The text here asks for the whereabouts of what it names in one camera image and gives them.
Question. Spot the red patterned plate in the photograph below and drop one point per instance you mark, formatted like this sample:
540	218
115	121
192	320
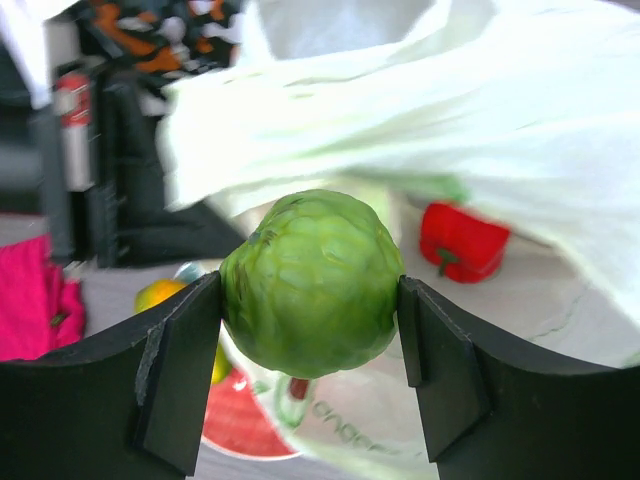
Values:
236	426

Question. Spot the magenta folded cloth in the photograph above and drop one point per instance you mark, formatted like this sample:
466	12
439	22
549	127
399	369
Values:
41	309

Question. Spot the yellow green mango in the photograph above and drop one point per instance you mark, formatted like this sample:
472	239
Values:
156	293

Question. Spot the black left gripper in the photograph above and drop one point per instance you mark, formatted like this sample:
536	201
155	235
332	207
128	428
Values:
103	191

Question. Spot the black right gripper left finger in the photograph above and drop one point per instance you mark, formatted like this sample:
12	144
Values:
126	403

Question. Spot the yellow lemon mango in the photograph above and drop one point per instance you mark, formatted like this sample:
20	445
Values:
222	366

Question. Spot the green custard apple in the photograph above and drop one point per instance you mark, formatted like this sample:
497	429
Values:
313	290

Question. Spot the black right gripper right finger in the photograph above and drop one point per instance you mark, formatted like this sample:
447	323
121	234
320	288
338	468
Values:
495	406

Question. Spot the red bell pepper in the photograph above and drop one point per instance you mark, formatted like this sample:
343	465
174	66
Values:
465	248

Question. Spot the light green plastic bag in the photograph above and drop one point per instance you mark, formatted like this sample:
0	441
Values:
524	114

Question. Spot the orange camouflage garment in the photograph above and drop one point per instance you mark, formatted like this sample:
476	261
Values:
152	44

